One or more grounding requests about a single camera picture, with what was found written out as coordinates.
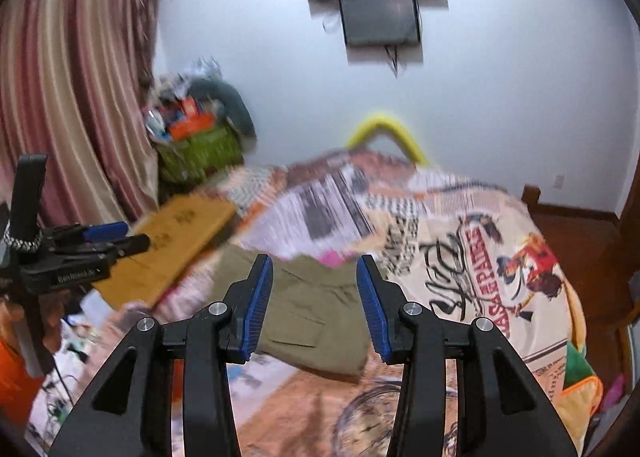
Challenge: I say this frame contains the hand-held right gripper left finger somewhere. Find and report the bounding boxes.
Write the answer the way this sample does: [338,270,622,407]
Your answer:
[48,253,274,457]

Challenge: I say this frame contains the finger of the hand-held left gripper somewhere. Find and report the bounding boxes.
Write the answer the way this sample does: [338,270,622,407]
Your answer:
[82,221,129,241]
[114,233,151,256]

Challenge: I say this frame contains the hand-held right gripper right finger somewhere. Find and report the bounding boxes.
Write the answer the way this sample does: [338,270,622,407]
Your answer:
[356,253,581,457]

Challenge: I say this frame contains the khaki pants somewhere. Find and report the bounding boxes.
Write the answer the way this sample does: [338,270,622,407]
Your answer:
[210,247,373,380]

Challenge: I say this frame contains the cardboard box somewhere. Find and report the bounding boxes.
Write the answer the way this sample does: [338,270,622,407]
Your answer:
[92,194,238,310]

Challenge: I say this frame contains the printed blanket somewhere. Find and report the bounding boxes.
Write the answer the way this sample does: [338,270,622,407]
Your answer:
[25,149,603,457]

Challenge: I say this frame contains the green bag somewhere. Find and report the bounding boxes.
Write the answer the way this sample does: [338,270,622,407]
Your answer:
[155,129,246,185]

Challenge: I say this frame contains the orange cloth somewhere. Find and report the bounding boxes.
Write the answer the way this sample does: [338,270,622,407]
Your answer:
[0,337,33,430]

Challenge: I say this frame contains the orange box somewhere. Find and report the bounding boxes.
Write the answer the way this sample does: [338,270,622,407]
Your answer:
[167,114,213,140]

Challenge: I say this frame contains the striped pink curtain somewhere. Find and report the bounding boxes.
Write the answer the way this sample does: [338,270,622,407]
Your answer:
[0,0,163,238]

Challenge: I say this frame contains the yellow foam tube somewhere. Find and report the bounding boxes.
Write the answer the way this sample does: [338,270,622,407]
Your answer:
[346,113,428,166]

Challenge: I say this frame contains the pink slipper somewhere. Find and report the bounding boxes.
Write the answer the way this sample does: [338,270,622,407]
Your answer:
[602,374,626,413]

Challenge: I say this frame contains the black hanging cable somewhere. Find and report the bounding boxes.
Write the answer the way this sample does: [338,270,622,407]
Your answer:
[384,43,402,78]

